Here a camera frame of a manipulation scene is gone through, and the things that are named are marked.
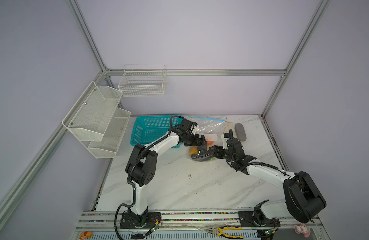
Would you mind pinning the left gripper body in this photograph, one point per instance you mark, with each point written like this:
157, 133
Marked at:
191, 140

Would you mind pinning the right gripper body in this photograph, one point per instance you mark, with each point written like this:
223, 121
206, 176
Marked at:
230, 157

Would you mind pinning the yellow orange toy fruit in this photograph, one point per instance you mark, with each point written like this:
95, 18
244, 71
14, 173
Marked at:
193, 151

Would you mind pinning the black toy avocado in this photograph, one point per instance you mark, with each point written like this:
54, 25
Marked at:
201, 157

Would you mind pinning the clear zip bag blue zipper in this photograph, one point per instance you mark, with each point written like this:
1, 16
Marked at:
212, 128

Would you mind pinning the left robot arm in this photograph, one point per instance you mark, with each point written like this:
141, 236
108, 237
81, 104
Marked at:
142, 164

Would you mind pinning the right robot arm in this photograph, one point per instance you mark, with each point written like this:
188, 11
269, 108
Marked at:
301, 200

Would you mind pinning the grey oval stone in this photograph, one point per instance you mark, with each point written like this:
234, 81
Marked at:
240, 132

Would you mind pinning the white work glove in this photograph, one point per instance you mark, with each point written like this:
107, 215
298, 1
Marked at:
228, 126

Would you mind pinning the teal plastic basket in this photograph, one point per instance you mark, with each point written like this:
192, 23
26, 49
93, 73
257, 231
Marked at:
148, 129

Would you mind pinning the white mesh shelf lower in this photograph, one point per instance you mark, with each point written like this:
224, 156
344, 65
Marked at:
108, 147

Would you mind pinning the white mesh shelf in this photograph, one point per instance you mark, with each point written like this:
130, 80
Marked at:
108, 147
88, 120

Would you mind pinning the white mesh shelf upper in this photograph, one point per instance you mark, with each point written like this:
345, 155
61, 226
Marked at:
88, 120

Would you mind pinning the pink toy figure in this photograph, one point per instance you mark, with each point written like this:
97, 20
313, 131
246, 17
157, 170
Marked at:
302, 229

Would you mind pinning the yellow toy figure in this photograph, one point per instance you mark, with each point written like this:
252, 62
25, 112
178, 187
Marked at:
85, 235

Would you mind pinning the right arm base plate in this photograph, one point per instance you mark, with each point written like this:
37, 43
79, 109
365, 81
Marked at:
247, 220

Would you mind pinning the white wire basket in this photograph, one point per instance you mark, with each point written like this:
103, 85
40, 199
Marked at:
143, 81

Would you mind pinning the yellow handled pliers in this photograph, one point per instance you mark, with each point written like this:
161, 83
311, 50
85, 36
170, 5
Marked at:
221, 232

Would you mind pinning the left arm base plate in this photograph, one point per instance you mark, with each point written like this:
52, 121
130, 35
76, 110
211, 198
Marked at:
147, 220

